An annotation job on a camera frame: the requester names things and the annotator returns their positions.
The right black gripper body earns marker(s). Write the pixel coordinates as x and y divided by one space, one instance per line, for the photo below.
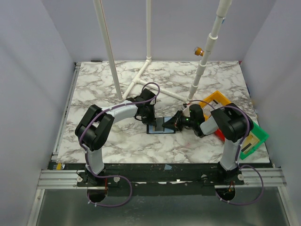
177 121

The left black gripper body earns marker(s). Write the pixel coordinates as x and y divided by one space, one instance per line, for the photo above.
149 113

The black leather card holder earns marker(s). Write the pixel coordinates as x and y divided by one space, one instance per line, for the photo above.
160 121

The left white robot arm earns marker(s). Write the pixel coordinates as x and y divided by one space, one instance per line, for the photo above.
94 128

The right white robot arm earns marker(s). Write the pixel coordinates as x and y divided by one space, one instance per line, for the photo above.
234 124

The red plastic bin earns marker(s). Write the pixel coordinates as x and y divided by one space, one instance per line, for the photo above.
220 135

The yellow plastic bin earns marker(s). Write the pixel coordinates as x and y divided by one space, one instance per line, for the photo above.
215 100

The orange knob on pipe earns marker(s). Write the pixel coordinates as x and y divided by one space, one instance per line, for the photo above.
198 51

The green plastic bin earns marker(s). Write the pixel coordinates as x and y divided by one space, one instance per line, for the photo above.
257 136

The white PVC pipe frame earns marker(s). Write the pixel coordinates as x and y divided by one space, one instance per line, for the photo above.
221 13

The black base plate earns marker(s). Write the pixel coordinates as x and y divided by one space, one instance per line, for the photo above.
162 179

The left aluminium side rail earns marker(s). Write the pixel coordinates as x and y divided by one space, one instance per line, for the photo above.
65 112

